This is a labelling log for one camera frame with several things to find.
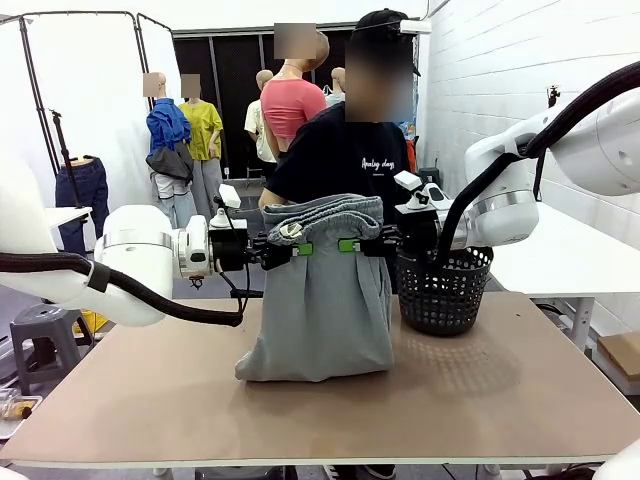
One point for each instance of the black tripod with camera mount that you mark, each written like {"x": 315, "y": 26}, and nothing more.
{"x": 553, "y": 95}

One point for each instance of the mannequin in pink top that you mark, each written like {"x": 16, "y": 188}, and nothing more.
{"x": 290, "y": 110}

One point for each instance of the bald mannequin in grey top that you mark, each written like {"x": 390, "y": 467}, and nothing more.
{"x": 336, "y": 95}

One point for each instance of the black baseball cap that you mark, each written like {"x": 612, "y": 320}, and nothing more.
{"x": 380, "y": 20}

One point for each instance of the small white side table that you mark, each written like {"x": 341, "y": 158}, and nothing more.
{"x": 65, "y": 215}

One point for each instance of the narrow white partition screen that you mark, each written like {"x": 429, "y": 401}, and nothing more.
{"x": 157, "y": 55}

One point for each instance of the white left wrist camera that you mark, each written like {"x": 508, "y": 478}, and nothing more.
{"x": 230, "y": 196}

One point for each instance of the person's right forearm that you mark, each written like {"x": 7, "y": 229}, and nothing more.
{"x": 270, "y": 201}

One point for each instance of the white head-mounted camera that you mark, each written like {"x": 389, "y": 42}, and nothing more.
{"x": 415, "y": 27}

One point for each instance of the dark blue jeans on stand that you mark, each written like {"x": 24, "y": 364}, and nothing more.
{"x": 92, "y": 190}

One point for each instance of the grey training pants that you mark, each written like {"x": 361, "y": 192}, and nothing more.
{"x": 325, "y": 310}

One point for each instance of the mannequin in cream shirt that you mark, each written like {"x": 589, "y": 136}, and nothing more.
{"x": 255, "y": 125}

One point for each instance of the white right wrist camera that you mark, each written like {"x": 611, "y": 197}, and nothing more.
{"x": 407, "y": 179}

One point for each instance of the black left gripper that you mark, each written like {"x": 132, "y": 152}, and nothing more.
{"x": 230, "y": 250}

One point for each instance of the small black box device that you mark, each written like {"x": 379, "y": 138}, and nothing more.
{"x": 430, "y": 176}

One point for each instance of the person in black T-shirt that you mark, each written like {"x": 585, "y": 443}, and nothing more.
{"x": 340, "y": 165}

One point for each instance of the mannequin in blue jacket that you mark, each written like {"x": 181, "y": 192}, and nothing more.
{"x": 167, "y": 130}

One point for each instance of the mannequin in yellow shirt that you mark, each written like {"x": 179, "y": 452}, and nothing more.
{"x": 202, "y": 130}

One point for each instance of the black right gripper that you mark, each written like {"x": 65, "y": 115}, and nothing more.
{"x": 417, "y": 237}

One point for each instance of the black light stand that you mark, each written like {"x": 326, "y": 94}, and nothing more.
{"x": 64, "y": 145}

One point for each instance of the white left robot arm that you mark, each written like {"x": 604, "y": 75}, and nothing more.
{"x": 135, "y": 250}

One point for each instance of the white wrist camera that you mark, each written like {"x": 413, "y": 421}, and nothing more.
{"x": 230, "y": 196}
{"x": 407, "y": 179}

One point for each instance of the black perforated plastic basket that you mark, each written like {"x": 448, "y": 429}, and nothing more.
{"x": 440, "y": 305}

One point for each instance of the grey plastic stool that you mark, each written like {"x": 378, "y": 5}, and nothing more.
{"x": 40, "y": 330}

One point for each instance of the black mesh backdrop panel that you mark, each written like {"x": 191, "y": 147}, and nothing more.
{"x": 230, "y": 100}

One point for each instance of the brown cardboard box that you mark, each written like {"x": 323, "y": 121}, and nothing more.
{"x": 622, "y": 350}

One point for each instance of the yellow plastic object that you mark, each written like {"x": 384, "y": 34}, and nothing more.
{"x": 90, "y": 322}

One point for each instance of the wide white partition screen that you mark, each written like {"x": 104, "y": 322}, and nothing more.
{"x": 90, "y": 100}

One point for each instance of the white tray with snacks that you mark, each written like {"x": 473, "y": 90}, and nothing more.
{"x": 15, "y": 412}

